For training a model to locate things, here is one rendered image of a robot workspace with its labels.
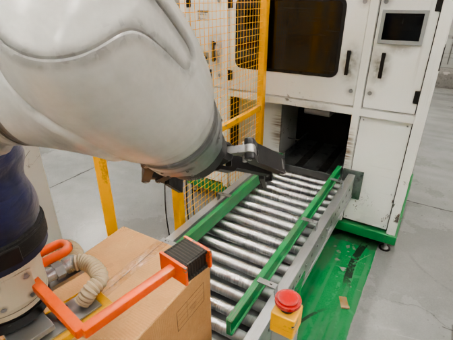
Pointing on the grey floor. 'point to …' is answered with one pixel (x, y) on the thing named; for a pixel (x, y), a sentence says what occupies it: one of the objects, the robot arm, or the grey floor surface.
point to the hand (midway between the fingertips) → (220, 179)
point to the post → (284, 324)
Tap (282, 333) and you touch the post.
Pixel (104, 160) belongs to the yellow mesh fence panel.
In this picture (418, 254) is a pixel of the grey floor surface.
